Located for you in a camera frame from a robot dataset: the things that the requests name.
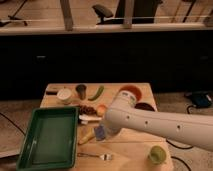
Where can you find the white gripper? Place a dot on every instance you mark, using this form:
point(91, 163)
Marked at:
point(112, 122)

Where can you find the blue sponge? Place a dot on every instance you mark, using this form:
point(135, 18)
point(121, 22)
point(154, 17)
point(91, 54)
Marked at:
point(100, 133)

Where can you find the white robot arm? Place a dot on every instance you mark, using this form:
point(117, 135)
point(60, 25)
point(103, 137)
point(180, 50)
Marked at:
point(195, 130)

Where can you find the green plastic tray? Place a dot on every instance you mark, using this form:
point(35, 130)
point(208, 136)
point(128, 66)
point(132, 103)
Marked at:
point(50, 140)

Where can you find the orange peach fruit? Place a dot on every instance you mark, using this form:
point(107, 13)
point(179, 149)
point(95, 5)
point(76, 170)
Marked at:
point(101, 110)

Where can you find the yellow corn cob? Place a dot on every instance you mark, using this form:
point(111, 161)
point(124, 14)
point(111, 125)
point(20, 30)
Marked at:
point(88, 136)

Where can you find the dark maroon bowl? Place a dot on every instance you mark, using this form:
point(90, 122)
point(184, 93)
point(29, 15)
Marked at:
point(144, 106)

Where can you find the green pepper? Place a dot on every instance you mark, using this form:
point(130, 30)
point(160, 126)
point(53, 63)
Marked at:
point(97, 94)

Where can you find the brown grape bunch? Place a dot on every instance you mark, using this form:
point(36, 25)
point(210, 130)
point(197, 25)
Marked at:
point(88, 110)

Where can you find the orange bowl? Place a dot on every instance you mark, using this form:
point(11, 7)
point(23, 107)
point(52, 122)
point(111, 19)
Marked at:
point(133, 89)

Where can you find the silver fork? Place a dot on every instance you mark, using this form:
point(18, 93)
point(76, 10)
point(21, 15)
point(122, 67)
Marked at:
point(105, 157)

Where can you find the dark metal cup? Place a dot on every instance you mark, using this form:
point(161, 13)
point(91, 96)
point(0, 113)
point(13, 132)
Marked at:
point(81, 90)

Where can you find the white cup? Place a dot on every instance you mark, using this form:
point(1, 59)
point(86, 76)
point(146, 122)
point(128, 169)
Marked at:
point(64, 95)

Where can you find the green cup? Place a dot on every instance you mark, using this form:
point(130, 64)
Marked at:
point(157, 155)

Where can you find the blue black floor device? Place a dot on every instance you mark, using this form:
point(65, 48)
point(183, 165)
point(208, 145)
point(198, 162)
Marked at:
point(199, 99)

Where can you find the black office chair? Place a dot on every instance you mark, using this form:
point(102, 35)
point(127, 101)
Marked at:
point(104, 14)

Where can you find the wooden post right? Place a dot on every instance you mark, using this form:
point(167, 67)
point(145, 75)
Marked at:
point(128, 13)

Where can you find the wooden post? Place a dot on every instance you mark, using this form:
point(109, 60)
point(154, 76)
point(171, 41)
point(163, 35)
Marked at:
point(67, 15)
point(128, 13)

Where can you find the wooden post left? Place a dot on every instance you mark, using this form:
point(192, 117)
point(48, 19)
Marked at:
point(67, 15)

